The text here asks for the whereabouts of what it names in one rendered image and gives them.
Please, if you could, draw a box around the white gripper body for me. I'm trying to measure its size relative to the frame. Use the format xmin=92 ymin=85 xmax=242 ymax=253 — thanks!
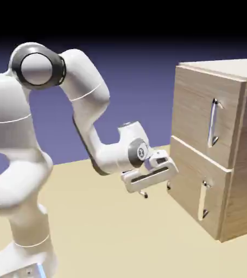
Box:
xmin=121 ymin=156 xmax=179 ymax=194

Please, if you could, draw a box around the light wood cabinet door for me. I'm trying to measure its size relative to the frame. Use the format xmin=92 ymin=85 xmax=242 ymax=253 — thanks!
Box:
xmin=167 ymin=136 xmax=233 ymax=241
xmin=171 ymin=65 xmax=247 ymax=169

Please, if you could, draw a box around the light wood cabinet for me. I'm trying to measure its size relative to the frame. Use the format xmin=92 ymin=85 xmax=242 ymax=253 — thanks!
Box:
xmin=167 ymin=58 xmax=247 ymax=243

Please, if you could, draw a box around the curved silver door handle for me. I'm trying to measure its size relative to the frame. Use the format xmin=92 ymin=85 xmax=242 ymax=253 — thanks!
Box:
xmin=207 ymin=98 xmax=224 ymax=148
xmin=198 ymin=180 xmax=212 ymax=222

